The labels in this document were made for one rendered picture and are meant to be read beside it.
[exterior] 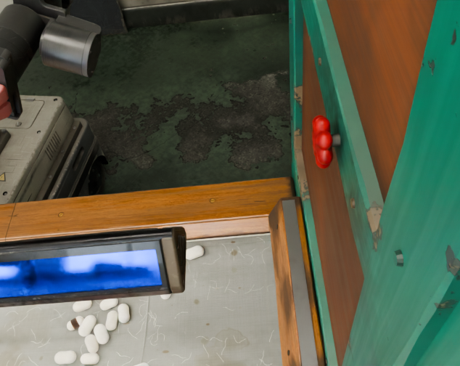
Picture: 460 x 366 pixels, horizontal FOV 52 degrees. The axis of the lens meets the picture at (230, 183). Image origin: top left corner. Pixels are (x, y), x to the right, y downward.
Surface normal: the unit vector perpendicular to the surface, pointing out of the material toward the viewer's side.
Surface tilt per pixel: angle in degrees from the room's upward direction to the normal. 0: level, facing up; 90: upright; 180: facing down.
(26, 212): 0
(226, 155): 0
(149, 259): 58
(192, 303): 0
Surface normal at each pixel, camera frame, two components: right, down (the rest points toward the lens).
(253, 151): -0.11, -0.60
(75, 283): -0.04, 0.35
